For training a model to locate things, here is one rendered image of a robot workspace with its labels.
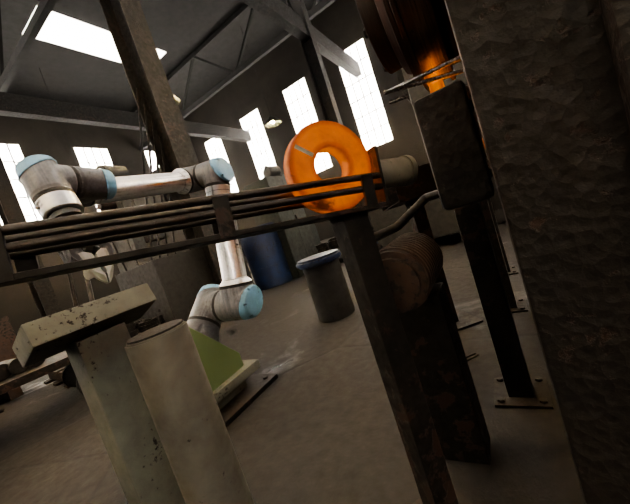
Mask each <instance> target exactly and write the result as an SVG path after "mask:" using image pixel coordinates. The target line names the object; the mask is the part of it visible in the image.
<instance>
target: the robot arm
mask: <svg viewBox="0 0 630 504"><path fill-rule="evenodd" d="M15 173H16V175H17V177H18V181H19V183H21V184H22V186H23V188H24V189H25V191H26V193H27V194H28V196H29V198H30V200H31V201H32V203H33V205H34V207H33V208H34V209H35V210H37V211H38V213H39V215H40V216H41V218H42V219H49V218H56V217H63V216H70V215H77V214H83V213H84V210H85V208H84V207H89V206H93V205H97V204H104V203H110V202H116V201H123V200H129V199H135V198H142V197H148V196H154V195H161V194H167V193H173V192H177V193H179V194H189V193H193V192H197V191H201V190H205V191H206V195H207V196H210V195H217V194H224V193H231V185H230V182H231V181H232V180H233V178H234V172H233V169H232V167H231V165H230V164H229V163H228V162H227V161H226V160H225V159H224V158H221V157H216V158H212V159H210V160H208V161H205V162H203V163H200V164H197V165H194V166H190V167H186V168H177V169H175V170H174V171H173V172H171V173H158V174H145V175H132V176H120V177H115V176H114V175H113V173H112V172H110V171H109V170H105V169H101V168H99V169H97V168H87V167H78V166H68V165H59V164H58V163H57V161H56V160H55V159H53V158H52V157H50V156H48V155H41V154H39V155H31V156H28V157H26V158H24V159H22V160H20V161H19V162H18V163H17V164H16V166H15ZM216 249H217V254H218V260H219V265H220V270H221V276H222V282H221V284H220V285H217V284H207V285H204V286H203V287H202V288H201V289H200V291H199V292H198V294H197V296H196V300H195V302H194V305H193V307H192V310H191V312H190V315H189V318H188V320H187V324H188V327H190V328H192V329H194V330H196V331H198V332H200V333H202V334H204V335H206V336H208V337H210V338H212V339H214V340H215V341H217V342H219V343H220V338H219V330H220V327H221V324H222V322H227V321H237V320H247V319H251V318H254V317H256V316H257V315H258V314H259V312H260V311H261V309H262V306H263V299H262V298H263V295H262V291H261V289H260V288H259V287H258V286H257V285H254V284H253V282H252V279H251V278H249V277H248V276H247V274H246V268H245V263H244V258H243V252H242V247H241V242H240V239H235V240H231V241H226V242H221V243H216ZM58 254H59V255H60V257H61V259H62V260H63V262H64V263H70V262H75V261H80V260H85V259H90V258H96V257H101V256H106V255H111V254H113V249H112V246H111V244H110V243H103V244H98V245H92V246H87V247H81V248H75V249H70V250H64V251H59V252H58ZM61 254H62V255H61ZM63 257H64V258H63ZM64 259H65V260H64ZM113 271H114V264H113V265H108V266H103V267H98V268H93V269H88V270H83V275H84V277H85V279H87V280H90V279H92V278H96V279H98V280H99V281H102V282H104V283H106V284H107V283H110V282H111V280H112V277H113Z"/></svg>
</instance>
